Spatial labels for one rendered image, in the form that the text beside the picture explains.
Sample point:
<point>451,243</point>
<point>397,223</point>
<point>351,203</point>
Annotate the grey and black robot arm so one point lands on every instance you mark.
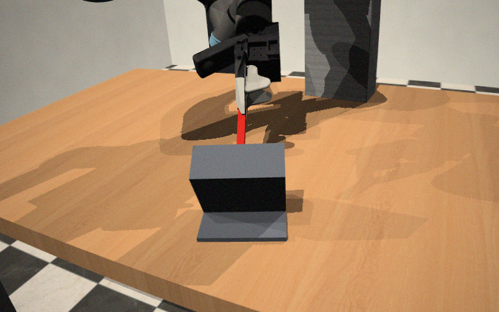
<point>222,14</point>

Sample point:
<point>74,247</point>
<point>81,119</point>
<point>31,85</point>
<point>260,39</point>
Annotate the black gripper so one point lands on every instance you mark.
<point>251,61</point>

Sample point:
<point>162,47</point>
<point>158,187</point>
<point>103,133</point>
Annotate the red rectangular bar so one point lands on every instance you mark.
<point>241,128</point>

